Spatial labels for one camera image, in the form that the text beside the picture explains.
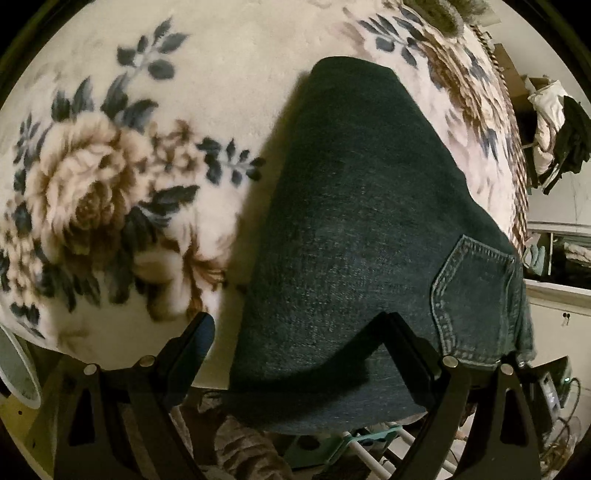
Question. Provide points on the teal and white rack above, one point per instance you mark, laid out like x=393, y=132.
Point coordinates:
x=364, y=438

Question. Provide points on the white open shelf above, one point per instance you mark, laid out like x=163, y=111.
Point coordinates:
x=563, y=295

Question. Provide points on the pile of light clothes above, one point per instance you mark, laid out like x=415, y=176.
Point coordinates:
x=547, y=115

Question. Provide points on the dark blue denim pants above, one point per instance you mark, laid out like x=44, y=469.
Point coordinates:
x=360, y=207

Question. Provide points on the grey folded fleece garment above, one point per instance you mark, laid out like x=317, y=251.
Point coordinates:
x=443, y=14

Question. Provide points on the floral fleece blanket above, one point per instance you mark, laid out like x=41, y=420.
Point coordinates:
x=231, y=69

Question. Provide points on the brown checkered bed sheet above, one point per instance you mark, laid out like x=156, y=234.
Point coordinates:
x=518, y=184

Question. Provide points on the person's fleece-clad legs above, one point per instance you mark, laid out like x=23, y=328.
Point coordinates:
x=240, y=443

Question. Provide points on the yellow box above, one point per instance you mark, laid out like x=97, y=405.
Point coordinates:
x=41, y=415

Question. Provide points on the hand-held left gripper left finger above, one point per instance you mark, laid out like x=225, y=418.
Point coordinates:
x=198, y=350

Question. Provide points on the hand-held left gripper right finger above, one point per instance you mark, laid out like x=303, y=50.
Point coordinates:
x=411, y=369

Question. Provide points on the teal slippers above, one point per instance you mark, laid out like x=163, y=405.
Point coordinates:
x=536, y=261

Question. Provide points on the white trash bin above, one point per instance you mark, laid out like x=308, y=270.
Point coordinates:
x=16, y=369

